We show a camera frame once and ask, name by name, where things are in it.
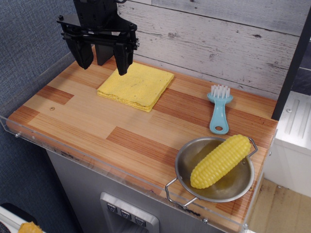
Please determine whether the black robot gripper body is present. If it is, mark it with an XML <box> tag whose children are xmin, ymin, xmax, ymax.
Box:
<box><xmin>57</xmin><ymin>0</ymin><xmax>139</xmax><ymax>50</ymax></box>

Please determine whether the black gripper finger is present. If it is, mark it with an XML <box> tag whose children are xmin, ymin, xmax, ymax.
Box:
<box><xmin>113</xmin><ymin>43</ymin><xmax>134</xmax><ymax>76</ymax></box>
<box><xmin>65</xmin><ymin>38</ymin><xmax>93</xmax><ymax>69</ymax></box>

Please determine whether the yellow plastic corn cob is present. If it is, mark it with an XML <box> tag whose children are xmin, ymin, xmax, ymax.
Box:
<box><xmin>190</xmin><ymin>134</ymin><xmax>251</xmax><ymax>189</ymax></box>

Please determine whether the small stainless steel pan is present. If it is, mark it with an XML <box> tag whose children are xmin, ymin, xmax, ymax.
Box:
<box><xmin>165</xmin><ymin>135</ymin><xmax>258</xmax><ymax>208</ymax></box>

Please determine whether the folded yellow cloth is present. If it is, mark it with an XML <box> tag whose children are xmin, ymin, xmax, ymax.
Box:
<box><xmin>97</xmin><ymin>63</ymin><xmax>174</xmax><ymax>113</ymax></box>

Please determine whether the light blue scrub brush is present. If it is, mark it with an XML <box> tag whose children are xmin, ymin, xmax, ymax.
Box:
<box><xmin>207</xmin><ymin>84</ymin><xmax>233</xmax><ymax>134</ymax></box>

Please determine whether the clear acrylic table guard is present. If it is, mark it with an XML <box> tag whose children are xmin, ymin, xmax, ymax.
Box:
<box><xmin>0</xmin><ymin>35</ymin><xmax>279</xmax><ymax>233</ymax></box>

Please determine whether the grey toy fridge cabinet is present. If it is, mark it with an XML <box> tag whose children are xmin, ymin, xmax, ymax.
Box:
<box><xmin>48</xmin><ymin>151</ymin><xmax>221</xmax><ymax>233</ymax></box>

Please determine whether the silver dispenser button panel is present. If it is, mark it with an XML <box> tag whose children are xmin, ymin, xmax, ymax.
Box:
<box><xmin>100</xmin><ymin>192</ymin><xmax>160</xmax><ymax>233</ymax></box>

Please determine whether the yellow object bottom left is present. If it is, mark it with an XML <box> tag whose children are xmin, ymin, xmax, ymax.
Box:
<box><xmin>18</xmin><ymin>222</ymin><xmax>43</xmax><ymax>233</ymax></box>

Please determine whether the white toy sink unit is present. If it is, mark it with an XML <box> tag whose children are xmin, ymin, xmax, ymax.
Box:
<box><xmin>263</xmin><ymin>91</ymin><xmax>311</xmax><ymax>197</ymax></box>

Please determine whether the black vertical post right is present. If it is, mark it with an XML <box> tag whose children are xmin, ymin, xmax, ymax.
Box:
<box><xmin>271</xmin><ymin>9</ymin><xmax>311</xmax><ymax>120</ymax></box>

